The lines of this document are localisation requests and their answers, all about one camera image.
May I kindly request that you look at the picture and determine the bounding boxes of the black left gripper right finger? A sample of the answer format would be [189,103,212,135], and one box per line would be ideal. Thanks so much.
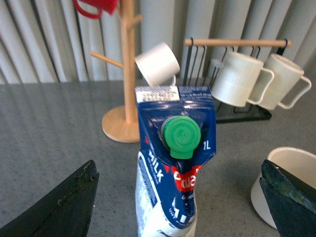
[259,159,316,237]

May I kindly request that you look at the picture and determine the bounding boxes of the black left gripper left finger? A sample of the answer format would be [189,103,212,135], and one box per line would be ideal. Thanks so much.
[0,160,99,237]

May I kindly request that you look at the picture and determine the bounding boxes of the white cup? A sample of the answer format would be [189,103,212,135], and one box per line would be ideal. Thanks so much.
[250,147,316,228]

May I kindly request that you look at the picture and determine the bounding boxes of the blue white milk carton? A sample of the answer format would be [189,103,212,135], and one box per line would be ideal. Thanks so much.
[135,86,216,237]

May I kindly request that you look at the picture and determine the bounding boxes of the wooden mug tree stand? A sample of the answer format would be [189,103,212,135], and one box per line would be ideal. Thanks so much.
[90,0,143,143]

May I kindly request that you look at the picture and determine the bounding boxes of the white ribbed mug right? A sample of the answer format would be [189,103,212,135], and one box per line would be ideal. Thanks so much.
[258,54,312,110]

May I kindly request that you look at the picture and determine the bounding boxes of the white ribbed mug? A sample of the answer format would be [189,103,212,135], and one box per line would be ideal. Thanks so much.
[211,51,275,107]
[258,54,312,110]

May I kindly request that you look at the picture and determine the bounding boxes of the white ribbed mug left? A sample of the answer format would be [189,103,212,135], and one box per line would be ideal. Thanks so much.
[211,51,275,107]

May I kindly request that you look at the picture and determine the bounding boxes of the black rack with wooden bar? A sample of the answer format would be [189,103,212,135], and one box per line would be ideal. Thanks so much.
[183,38,292,123]

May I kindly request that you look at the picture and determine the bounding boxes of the white mug on tree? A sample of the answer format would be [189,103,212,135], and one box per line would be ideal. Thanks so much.
[135,42,180,87]

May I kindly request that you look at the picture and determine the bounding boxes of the red mug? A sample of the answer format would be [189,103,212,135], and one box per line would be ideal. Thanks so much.
[73,0,119,19]

